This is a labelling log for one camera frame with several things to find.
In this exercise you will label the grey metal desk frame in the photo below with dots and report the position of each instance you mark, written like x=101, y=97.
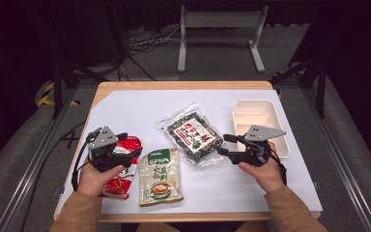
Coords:
x=220, y=19

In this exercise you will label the yellow black hazard tape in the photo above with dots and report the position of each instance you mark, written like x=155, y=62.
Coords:
x=46, y=96

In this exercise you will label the beige green soup packet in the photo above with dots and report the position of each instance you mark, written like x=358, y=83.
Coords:
x=159, y=179

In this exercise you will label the black metal stand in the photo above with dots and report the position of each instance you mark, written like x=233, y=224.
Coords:
x=57, y=90
x=320, y=93

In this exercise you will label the aluminium floor rail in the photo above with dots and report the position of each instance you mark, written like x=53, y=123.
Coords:
x=29, y=170
x=344, y=174

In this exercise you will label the clear seaweed snack packet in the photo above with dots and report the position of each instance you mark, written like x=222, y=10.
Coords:
x=193, y=135

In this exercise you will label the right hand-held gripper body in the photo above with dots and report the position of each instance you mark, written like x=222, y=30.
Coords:
x=257, y=145

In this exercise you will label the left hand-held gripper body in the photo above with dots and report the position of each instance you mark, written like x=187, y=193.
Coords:
x=104, y=138

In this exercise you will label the person's right hand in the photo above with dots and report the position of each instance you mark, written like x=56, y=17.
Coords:
x=267, y=177

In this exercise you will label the person's left hand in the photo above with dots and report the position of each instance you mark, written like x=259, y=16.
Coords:
x=93, y=180

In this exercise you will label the white paper sheet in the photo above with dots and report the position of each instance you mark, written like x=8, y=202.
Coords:
x=148, y=109

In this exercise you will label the cream plastic box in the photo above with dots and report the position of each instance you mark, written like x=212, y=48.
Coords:
x=254, y=112

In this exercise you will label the red seasoning packet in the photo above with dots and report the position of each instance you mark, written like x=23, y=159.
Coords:
x=122, y=187

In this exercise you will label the person's tan trousers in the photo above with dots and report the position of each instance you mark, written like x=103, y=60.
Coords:
x=161, y=228

